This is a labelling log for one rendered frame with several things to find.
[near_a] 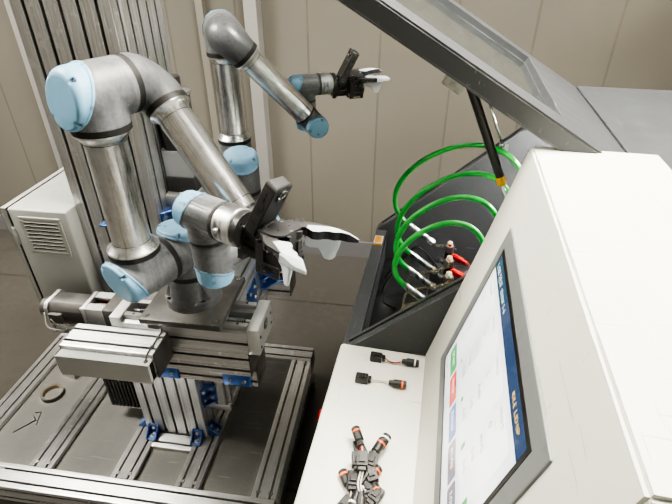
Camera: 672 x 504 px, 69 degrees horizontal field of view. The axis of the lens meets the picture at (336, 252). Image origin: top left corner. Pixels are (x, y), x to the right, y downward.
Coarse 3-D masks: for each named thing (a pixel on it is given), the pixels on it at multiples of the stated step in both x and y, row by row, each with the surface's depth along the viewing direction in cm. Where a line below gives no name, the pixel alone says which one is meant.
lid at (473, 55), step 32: (352, 0) 83; (384, 0) 83; (416, 0) 117; (448, 0) 137; (384, 32) 85; (416, 32) 83; (448, 32) 107; (480, 32) 138; (448, 64) 85; (480, 64) 88; (512, 64) 124; (480, 96) 87; (512, 96) 86; (544, 96) 109; (576, 96) 132; (544, 128) 87; (576, 128) 93
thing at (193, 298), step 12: (168, 288) 130; (180, 288) 127; (192, 288) 127; (204, 288) 129; (168, 300) 130; (180, 300) 128; (192, 300) 128; (204, 300) 131; (216, 300) 132; (180, 312) 129; (192, 312) 129
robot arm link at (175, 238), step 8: (160, 224) 123; (168, 224) 123; (176, 224) 124; (160, 232) 119; (168, 232) 119; (176, 232) 119; (184, 232) 120; (160, 240) 119; (168, 240) 119; (176, 240) 119; (184, 240) 119; (168, 248) 118; (176, 248) 119; (184, 248) 120; (176, 256) 118; (184, 256) 120; (184, 264) 121; (192, 264) 123; (184, 272) 123; (192, 272) 125
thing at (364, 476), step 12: (360, 432) 101; (360, 444) 99; (384, 444) 99; (360, 456) 94; (372, 456) 96; (360, 468) 93; (372, 468) 95; (348, 480) 93; (360, 480) 93; (372, 480) 93; (360, 492) 90; (372, 492) 92; (384, 492) 92
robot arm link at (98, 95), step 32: (64, 64) 89; (96, 64) 91; (128, 64) 95; (64, 96) 89; (96, 96) 89; (128, 96) 94; (64, 128) 92; (96, 128) 92; (128, 128) 97; (96, 160) 97; (128, 160) 101; (128, 192) 103; (128, 224) 106; (128, 256) 108; (160, 256) 115; (128, 288) 110; (160, 288) 119
